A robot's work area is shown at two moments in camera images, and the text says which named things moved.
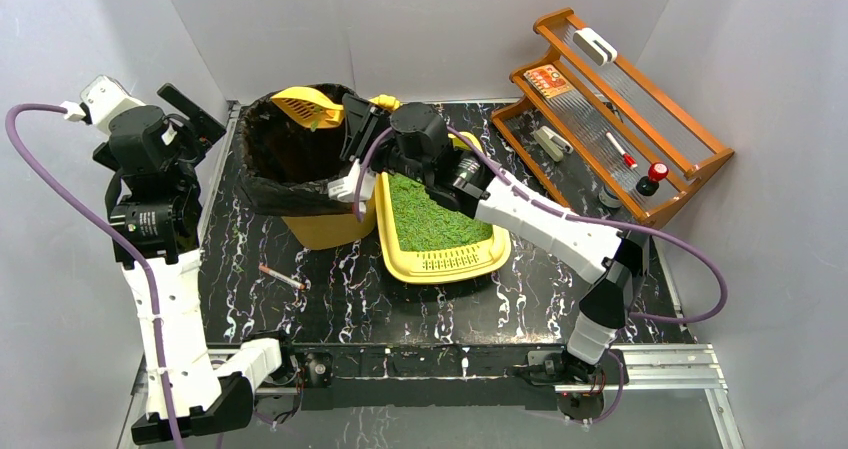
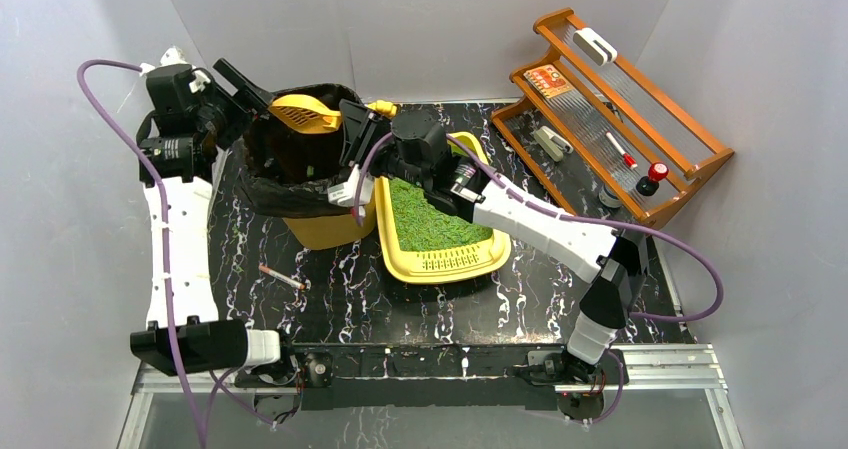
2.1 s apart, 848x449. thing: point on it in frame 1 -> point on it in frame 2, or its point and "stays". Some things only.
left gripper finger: [211, 129] -> [249, 97]
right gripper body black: [357, 134] stays
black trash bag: [286, 166] stays
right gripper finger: [362, 122] stays
